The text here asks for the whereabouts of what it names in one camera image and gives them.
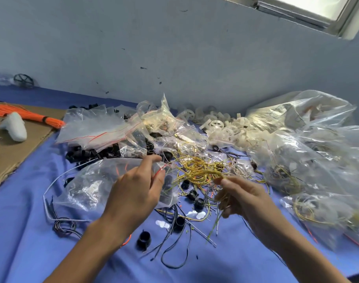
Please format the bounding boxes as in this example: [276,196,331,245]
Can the person's left hand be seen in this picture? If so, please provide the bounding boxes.
[103,154,166,230]

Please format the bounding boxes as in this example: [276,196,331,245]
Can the person's right hand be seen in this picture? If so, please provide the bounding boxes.
[214,175,280,233]

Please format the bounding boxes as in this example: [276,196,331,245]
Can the long yellow green wire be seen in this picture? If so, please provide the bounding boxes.
[204,197,228,243]

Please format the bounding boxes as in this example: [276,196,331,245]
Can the clear zip plastic bag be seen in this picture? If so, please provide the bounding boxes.
[52,156,181,212]

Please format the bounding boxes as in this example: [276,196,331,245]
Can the pile of yellow wires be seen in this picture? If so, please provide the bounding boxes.
[170,146,229,187]

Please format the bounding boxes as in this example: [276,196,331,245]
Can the pile of black plastic rings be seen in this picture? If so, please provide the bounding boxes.
[64,140,211,252]

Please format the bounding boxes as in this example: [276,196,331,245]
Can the pile of white plastic wheels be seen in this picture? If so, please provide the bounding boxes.
[178,105,270,152]

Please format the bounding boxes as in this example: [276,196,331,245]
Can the heap of plastic bags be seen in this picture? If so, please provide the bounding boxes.
[123,94,199,154]

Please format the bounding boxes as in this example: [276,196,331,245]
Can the pile of large plastic bags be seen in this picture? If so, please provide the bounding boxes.
[243,89,359,252]

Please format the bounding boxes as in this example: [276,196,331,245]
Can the person's left forearm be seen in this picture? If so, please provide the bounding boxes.
[44,215,134,283]

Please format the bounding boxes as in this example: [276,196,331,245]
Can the person's right forearm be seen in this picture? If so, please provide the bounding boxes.
[261,215,352,283]

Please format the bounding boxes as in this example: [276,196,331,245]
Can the blue cloth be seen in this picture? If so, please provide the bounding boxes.
[0,85,359,283]

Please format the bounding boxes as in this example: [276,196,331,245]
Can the brown cardboard sheet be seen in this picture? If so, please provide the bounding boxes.
[0,101,66,196]

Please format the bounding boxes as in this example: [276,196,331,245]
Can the orange tie bundle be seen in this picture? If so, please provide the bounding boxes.
[0,103,67,130]

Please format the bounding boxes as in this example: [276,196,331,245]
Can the white handheld device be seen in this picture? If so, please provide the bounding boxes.
[0,110,28,143]

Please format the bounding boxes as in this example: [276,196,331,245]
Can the black round wheel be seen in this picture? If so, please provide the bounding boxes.
[12,72,35,89]

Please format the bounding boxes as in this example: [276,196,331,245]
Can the clear plastic water bottle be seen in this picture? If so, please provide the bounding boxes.
[0,70,17,87]

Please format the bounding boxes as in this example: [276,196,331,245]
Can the window frame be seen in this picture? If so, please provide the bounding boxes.
[216,0,359,40]

